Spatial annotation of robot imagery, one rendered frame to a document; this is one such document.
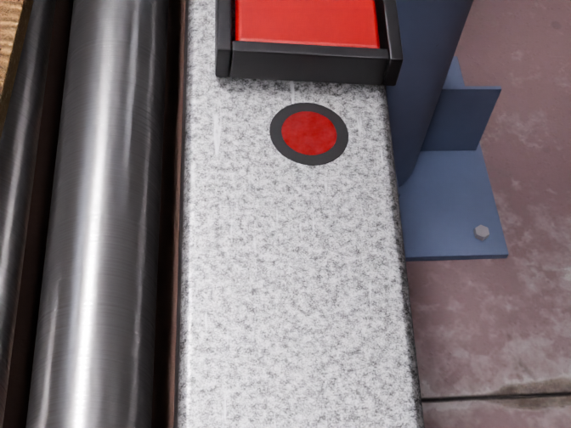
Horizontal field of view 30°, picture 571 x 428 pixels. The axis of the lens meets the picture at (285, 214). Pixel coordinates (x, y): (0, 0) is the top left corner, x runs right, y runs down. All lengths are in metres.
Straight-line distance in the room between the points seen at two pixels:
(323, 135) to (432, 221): 1.12
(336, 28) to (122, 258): 0.14
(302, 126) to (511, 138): 1.27
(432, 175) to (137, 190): 1.21
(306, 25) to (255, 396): 0.16
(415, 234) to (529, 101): 0.35
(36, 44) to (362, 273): 0.17
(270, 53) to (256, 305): 0.11
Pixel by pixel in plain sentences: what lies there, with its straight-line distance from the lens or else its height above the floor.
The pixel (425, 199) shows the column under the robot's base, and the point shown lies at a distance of 1.56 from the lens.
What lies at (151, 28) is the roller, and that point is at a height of 0.91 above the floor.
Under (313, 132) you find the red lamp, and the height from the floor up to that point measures 0.92.
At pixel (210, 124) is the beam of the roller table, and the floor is 0.91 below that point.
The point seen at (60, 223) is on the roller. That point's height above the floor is 0.91.
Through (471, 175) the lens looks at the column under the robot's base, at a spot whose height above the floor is 0.01.
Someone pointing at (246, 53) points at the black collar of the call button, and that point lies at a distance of 0.43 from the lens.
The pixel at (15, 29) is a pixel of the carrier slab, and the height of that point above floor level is 0.94.
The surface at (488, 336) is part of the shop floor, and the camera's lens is 1.48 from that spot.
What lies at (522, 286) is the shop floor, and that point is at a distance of 1.54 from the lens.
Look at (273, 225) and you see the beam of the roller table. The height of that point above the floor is 0.92.
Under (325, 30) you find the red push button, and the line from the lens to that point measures 0.45.
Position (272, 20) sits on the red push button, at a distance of 0.45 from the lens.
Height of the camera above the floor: 1.24
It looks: 55 degrees down
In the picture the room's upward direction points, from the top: 11 degrees clockwise
